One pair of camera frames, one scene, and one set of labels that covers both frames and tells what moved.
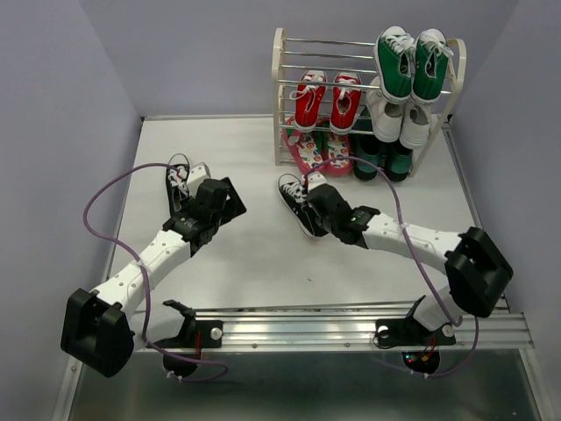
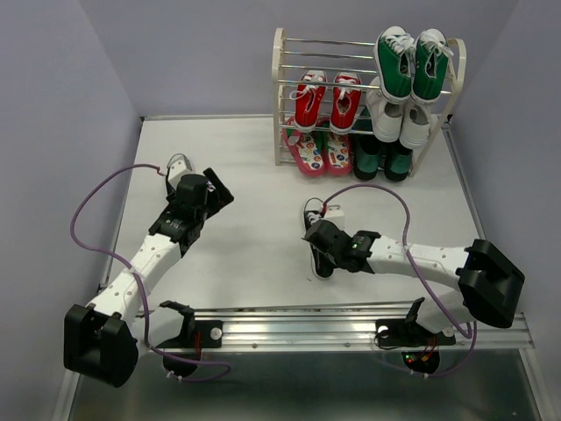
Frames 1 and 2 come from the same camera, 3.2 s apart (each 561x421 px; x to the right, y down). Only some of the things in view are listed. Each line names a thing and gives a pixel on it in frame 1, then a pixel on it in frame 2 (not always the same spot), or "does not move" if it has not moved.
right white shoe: [415, 126] does not move
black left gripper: [233, 206] → [219, 197]
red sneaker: [345, 102] does not move
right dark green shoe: [399, 160] does not move
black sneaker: [294, 195] → [323, 268]
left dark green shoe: [366, 146] does not move
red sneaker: [308, 96] does not move
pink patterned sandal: [337, 155] does not move
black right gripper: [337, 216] → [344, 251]
